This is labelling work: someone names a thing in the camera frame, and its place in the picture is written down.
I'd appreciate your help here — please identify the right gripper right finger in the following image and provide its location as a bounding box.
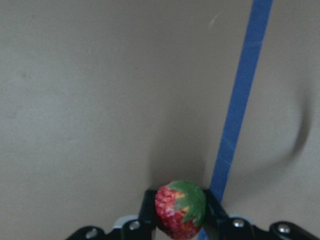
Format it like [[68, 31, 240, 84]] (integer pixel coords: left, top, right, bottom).
[[203, 189, 229, 240]]

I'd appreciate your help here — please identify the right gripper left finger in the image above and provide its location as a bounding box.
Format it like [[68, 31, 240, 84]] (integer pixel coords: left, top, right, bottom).
[[138, 190, 157, 240]]

